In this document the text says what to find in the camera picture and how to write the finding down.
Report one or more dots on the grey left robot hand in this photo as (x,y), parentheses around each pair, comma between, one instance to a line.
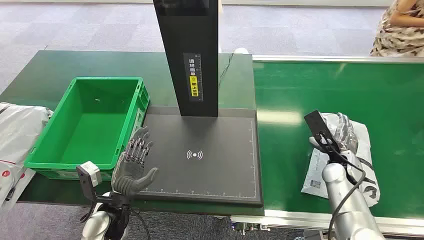
(130,174)

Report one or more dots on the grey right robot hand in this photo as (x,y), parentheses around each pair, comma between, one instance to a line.
(346,136)

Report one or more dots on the grey poly mailer package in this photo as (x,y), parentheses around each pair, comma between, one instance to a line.
(318,175)

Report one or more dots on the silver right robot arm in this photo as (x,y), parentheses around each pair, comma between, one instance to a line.
(348,208)

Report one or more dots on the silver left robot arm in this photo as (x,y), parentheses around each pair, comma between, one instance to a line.
(97,225)

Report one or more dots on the green plastic basket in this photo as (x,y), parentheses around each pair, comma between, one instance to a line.
(89,129)

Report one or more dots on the black weighing platform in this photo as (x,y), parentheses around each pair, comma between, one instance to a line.
(212,165)

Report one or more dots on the green conveyor belt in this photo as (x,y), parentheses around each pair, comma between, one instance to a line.
(331,86)

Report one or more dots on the person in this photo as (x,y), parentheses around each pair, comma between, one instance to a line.
(397,33)

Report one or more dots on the black yellow instruction sticker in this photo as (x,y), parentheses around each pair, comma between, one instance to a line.
(193,78)

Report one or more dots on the grey plastic bag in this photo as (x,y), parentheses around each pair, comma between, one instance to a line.
(20,129)

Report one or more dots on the white bag with red logo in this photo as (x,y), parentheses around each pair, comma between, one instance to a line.
(10,182)

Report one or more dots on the small white round object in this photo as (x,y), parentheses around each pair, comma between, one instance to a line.
(241,50)

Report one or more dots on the black scanner column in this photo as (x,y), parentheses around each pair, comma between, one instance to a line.
(192,30)

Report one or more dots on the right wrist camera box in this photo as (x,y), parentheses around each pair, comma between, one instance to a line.
(318,124)

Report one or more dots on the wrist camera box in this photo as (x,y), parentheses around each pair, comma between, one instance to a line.
(318,124)
(88,175)

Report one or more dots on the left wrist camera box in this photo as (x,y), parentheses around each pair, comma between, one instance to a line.
(88,175)

